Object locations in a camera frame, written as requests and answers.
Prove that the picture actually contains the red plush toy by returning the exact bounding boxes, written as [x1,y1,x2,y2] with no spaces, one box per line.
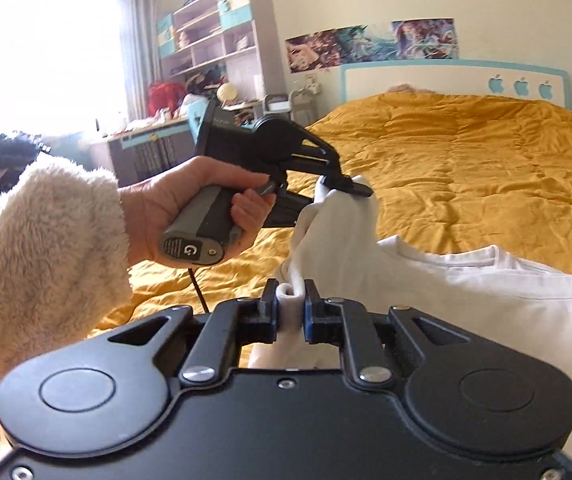
[147,81,187,116]

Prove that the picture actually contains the black bag on chair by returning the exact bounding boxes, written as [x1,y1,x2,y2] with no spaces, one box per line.
[0,131,51,195]

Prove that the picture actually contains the person's left hand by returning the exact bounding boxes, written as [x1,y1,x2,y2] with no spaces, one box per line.
[118,156,276,266]

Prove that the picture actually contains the white blue headboard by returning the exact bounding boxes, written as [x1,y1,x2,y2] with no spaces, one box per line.
[340,60,571,110]

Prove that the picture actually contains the white garment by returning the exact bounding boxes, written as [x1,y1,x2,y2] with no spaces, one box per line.
[249,183,572,458]

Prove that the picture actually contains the mustard yellow duvet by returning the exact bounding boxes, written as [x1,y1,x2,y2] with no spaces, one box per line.
[86,92,572,336]

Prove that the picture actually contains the anime posters on wall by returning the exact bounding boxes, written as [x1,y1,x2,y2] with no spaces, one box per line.
[285,18,460,73]

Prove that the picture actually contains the bookshelf desk unit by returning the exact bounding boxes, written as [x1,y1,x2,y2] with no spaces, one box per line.
[93,0,286,185]

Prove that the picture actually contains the fluffy cream sleeve forearm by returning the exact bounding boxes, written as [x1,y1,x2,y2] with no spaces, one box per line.
[0,156,132,381]

